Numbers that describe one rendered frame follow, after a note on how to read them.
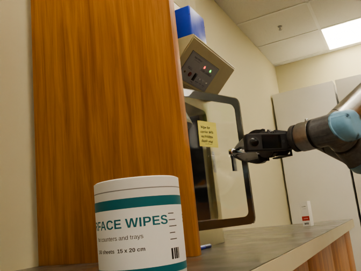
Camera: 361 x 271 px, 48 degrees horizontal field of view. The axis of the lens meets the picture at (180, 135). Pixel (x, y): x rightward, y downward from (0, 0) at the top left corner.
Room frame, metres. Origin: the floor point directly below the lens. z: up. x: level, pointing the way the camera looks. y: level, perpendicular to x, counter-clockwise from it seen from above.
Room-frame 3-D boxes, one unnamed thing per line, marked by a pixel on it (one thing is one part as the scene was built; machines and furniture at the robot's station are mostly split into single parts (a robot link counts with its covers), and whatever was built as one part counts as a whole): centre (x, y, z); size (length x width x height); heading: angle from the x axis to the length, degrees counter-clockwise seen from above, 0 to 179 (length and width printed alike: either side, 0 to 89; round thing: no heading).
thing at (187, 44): (1.18, -0.08, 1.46); 0.32 x 0.12 x 0.10; 153
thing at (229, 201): (1.17, -0.09, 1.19); 0.30 x 0.01 x 0.40; 132
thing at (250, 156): (1.16, -0.20, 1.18); 0.09 x 0.06 x 0.03; 41
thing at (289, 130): (1.08, -0.27, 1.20); 0.12 x 0.09 x 0.08; 41
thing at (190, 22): (1.09, -0.04, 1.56); 0.10 x 0.10 x 0.09; 63
